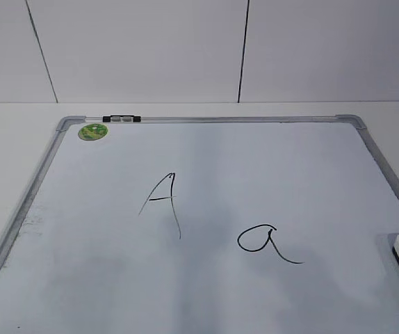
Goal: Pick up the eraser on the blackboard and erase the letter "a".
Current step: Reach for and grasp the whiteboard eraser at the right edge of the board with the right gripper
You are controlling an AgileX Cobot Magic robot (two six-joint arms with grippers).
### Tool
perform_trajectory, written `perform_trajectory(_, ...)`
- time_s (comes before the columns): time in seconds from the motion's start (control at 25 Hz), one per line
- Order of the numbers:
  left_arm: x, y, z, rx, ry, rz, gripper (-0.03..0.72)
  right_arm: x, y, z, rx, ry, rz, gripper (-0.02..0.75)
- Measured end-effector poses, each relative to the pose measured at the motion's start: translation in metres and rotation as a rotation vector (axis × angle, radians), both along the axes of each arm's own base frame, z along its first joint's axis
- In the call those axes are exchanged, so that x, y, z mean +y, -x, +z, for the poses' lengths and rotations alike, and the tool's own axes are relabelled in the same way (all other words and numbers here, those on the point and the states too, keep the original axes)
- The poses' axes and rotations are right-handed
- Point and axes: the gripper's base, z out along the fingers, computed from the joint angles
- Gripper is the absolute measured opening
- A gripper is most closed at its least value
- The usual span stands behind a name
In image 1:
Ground white board with grey frame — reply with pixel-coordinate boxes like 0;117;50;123
0;120;399;333

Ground round green magnet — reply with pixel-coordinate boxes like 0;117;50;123
78;123;108;141

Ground black and grey board clip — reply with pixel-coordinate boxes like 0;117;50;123
102;115;141;123

